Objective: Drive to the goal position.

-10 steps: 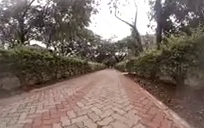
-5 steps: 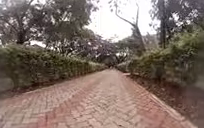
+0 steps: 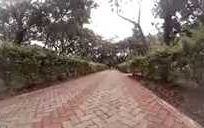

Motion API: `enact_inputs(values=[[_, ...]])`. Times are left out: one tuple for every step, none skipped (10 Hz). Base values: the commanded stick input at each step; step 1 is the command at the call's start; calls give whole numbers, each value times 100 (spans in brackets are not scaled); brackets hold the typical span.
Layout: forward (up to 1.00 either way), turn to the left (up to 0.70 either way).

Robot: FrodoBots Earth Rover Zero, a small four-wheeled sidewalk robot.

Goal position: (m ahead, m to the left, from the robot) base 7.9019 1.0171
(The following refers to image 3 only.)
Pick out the red brick path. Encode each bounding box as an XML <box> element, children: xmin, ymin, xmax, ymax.
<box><xmin>0</xmin><ymin>69</ymin><xmax>204</xmax><ymax>128</ymax></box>

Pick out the row of green bushes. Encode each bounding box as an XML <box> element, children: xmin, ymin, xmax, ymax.
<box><xmin>116</xmin><ymin>24</ymin><xmax>204</xmax><ymax>88</ymax></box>

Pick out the green hedge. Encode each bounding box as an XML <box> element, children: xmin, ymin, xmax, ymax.
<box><xmin>0</xmin><ymin>41</ymin><xmax>109</xmax><ymax>96</ymax></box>

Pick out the row of trees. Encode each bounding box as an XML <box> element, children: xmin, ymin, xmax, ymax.
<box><xmin>108</xmin><ymin>0</ymin><xmax>204</xmax><ymax>49</ymax></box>
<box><xmin>0</xmin><ymin>0</ymin><xmax>108</xmax><ymax>64</ymax></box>

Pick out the bare brown soil strip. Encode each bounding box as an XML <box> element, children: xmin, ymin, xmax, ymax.
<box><xmin>128</xmin><ymin>73</ymin><xmax>204</xmax><ymax>128</ymax></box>
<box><xmin>0</xmin><ymin>71</ymin><xmax>102</xmax><ymax>103</ymax></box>

